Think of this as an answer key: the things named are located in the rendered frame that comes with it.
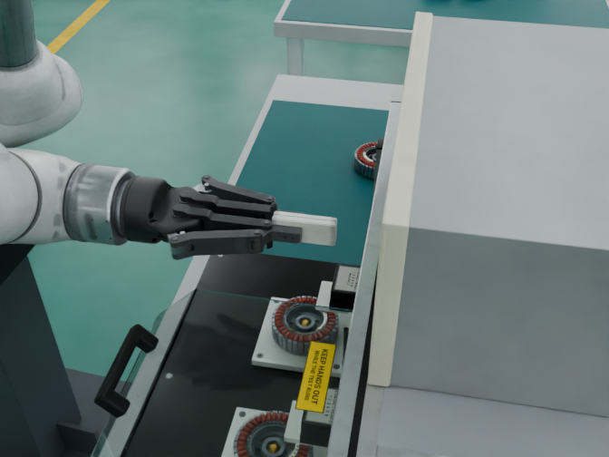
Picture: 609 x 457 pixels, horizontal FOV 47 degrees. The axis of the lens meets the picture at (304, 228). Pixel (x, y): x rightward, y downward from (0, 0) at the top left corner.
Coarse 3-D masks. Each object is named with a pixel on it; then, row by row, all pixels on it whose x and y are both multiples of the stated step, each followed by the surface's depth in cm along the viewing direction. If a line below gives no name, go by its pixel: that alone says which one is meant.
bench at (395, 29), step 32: (288, 0) 241; (320, 0) 240; (352, 0) 240; (384, 0) 240; (416, 0) 240; (448, 0) 240; (480, 0) 240; (512, 0) 240; (544, 0) 240; (576, 0) 240; (608, 0) 241; (288, 32) 228; (320, 32) 226; (352, 32) 224; (384, 32) 222; (288, 64) 239
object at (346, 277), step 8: (336, 272) 110; (344, 272) 110; (352, 272) 110; (336, 280) 109; (344, 280) 109; (352, 280) 109; (320, 288) 113; (328, 288) 113; (336, 288) 107; (344, 288) 107; (352, 288) 107; (320, 296) 112; (328, 296) 112; (336, 296) 107; (344, 296) 107; (352, 296) 107; (320, 304) 110; (328, 304) 110; (336, 304) 108; (344, 304) 108; (352, 304) 108
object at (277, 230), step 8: (272, 224) 77; (264, 232) 76; (272, 232) 76; (280, 232) 76; (288, 232) 76; (296, 232) 76; (256, 240) 75; (264, 240) 76; (272, 240) 77; (280, 240) 77; (288, 240) 77; (296, 240) 76; (256, 248) 76
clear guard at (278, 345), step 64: (192, 320) 83; (256, 320) 83; (320, 320) 83; (128, 384) 81; (192, 384) 75; (256, 384) 75; (128, 448) 69; (192, 448) 69; (256, 448) 69; (320, 448) 69
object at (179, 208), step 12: (180, 204) 78; (180, 216) 77; (192, 216) 77; (204, 216) 77; (216, 216) 77; (228, 216) 77; (204, 228) 78; (216, 228) 77; (228, 228) 77; (240, 228) 77; (252, 228) 76; (264, 228) 76
